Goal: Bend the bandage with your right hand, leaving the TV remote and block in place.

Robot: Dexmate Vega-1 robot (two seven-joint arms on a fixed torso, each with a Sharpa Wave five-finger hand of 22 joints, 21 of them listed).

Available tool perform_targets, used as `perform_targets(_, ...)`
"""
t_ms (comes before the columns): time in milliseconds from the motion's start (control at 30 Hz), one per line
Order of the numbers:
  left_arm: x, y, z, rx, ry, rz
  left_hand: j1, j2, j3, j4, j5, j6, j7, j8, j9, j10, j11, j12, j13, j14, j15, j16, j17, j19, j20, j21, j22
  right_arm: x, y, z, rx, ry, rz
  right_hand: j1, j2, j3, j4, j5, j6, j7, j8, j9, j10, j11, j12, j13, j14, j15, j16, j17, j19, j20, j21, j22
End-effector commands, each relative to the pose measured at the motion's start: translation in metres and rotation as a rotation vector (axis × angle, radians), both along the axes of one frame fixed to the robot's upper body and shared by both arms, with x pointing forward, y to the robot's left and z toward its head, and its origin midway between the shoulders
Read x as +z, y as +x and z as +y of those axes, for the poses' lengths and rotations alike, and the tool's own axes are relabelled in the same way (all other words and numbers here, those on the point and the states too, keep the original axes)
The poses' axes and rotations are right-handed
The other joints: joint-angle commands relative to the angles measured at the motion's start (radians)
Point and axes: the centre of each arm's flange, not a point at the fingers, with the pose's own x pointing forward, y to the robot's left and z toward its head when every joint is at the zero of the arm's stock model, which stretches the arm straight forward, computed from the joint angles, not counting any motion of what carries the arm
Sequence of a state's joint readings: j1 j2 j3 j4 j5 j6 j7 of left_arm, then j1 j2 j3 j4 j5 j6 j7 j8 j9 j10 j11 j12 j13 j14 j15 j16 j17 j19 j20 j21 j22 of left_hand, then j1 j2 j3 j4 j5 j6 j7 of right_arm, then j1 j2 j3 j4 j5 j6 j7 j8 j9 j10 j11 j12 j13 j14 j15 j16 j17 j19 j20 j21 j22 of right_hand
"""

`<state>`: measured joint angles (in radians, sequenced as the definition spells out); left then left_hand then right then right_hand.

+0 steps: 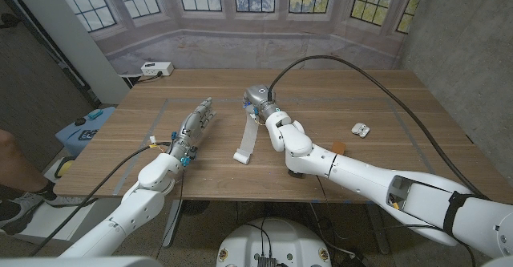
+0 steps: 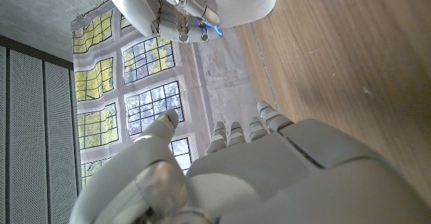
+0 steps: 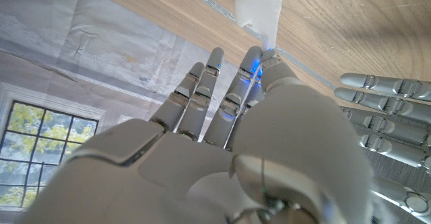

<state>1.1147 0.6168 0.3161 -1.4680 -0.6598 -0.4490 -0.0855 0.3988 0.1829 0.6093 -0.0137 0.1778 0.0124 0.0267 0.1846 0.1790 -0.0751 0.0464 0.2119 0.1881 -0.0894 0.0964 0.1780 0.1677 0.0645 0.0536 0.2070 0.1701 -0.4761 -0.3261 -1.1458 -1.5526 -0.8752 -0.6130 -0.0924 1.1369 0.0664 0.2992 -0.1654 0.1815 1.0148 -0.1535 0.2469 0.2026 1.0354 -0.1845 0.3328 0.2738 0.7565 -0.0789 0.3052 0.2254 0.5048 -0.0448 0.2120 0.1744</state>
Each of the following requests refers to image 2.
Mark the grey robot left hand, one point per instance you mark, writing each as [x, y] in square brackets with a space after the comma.
[269, 177]

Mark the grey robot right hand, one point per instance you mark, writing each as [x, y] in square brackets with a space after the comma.
[168, 15]

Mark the white bandage roll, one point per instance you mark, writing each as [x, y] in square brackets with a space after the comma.
[249, 5]

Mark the printed window backdrop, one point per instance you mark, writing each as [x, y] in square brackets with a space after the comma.
[151, 59]

